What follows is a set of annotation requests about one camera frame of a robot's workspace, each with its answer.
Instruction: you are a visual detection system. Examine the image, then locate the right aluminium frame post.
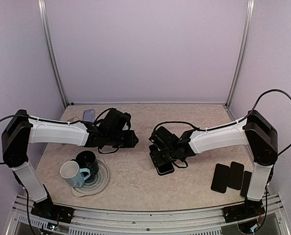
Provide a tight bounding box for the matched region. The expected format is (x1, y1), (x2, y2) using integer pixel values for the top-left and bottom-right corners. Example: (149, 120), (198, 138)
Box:
(225, 0), (255, 109)

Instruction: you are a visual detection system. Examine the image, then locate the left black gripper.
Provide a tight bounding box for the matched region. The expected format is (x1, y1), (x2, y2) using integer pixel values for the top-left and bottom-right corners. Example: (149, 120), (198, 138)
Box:
(106, 130), (139, 148)

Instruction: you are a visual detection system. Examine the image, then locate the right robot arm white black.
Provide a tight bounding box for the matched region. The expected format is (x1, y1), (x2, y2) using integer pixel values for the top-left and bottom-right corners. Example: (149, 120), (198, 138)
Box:
(149, 110), (278, 217)

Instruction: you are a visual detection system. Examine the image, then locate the aluminium frame post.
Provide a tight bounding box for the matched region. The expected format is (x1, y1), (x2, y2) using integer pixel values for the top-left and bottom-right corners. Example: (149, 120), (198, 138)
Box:
(38, 0), (69, 109)
(225, 0), (255, 109)

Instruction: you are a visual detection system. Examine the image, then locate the grey collapsible silicone bowl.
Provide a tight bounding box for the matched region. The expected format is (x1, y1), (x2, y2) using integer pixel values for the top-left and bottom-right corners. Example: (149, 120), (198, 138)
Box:
(71, 160), (110, 197)

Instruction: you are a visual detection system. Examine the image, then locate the dark green mug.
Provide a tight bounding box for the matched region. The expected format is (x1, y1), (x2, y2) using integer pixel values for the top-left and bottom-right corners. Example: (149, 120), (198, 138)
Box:
(72, 150), (99, 182)

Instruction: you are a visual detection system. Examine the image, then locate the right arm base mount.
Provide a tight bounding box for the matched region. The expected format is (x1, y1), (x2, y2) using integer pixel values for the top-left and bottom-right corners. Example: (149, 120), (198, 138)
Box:
(222, 198), (265, 223)

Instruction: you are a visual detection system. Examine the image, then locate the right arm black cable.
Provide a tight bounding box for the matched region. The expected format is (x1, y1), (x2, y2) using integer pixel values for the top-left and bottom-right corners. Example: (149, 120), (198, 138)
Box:
(151, 89), (291, 156)

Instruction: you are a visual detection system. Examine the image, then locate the light blue mug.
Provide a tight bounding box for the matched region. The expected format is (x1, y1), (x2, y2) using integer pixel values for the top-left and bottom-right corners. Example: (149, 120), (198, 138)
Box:
(59, 161), (91, 188)

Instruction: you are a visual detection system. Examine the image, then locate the lavender phone case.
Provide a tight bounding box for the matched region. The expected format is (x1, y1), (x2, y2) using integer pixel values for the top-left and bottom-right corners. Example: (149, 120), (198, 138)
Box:
(82, 109), (96, 122)

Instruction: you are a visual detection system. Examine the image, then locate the left aluminium frame post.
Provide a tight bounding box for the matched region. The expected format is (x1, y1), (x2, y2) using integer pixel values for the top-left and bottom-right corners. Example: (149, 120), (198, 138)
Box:
(38, 0), (69, 109)

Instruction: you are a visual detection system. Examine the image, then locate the white-edged black smartphone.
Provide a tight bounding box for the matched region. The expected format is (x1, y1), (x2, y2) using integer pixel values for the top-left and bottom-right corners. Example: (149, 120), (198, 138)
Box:
(156, 163), (174, 176)

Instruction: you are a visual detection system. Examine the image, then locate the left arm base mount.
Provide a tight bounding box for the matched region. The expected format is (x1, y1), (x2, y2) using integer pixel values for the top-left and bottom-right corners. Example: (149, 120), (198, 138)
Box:
(31, 200), (74, 224)

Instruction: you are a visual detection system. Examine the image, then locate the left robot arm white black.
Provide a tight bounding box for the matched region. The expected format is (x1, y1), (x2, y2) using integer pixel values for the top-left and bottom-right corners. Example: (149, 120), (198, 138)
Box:
(1, 108), (139, 218)

